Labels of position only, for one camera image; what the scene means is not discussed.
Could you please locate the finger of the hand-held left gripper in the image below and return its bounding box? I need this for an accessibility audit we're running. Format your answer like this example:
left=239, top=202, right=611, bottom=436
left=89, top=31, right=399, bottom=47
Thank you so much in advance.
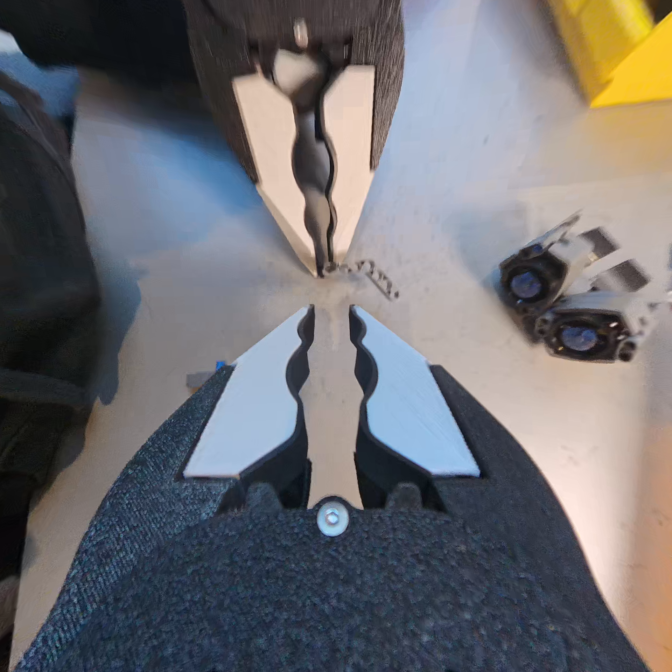
left=232, top=73, right=327, bottom=279
left=319, top=64, right=377, bottom=264

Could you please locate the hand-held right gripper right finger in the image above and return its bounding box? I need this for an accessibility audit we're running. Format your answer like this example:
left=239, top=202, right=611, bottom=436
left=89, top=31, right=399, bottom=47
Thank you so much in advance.
left=348, top=304, right=482, bottom=478

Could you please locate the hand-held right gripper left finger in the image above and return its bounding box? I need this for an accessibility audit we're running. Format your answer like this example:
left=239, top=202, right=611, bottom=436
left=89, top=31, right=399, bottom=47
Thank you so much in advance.
left=182, top=303, right=317, bottom=480

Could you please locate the grey bent building beam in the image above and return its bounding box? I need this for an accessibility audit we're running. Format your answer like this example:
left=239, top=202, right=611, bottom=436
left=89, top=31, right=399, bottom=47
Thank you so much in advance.
left=324, top=258, right=401, bottom=301

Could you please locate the person's left forearm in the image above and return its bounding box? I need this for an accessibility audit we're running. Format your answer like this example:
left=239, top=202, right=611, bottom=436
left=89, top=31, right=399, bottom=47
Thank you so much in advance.
left=0, top=0, right=203, bottom=71

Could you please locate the grey desk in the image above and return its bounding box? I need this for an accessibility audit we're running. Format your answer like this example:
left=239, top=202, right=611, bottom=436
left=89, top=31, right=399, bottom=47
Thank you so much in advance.
left=10, top=0, right=672, bottom=672

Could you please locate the small grey building piece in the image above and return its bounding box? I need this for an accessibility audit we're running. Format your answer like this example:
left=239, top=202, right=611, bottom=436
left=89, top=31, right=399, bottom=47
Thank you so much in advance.
left=185, top=359, right=228, bottom=393

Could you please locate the grey toy robot head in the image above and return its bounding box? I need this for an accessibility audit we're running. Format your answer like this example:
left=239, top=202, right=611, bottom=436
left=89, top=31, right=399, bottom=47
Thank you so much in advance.
left=497, top=211, right=658, bottom=364

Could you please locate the yellow storage bin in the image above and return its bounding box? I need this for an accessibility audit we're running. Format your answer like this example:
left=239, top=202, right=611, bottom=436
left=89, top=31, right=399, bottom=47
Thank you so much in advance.
left=546, top=0, right=672, bottom=109

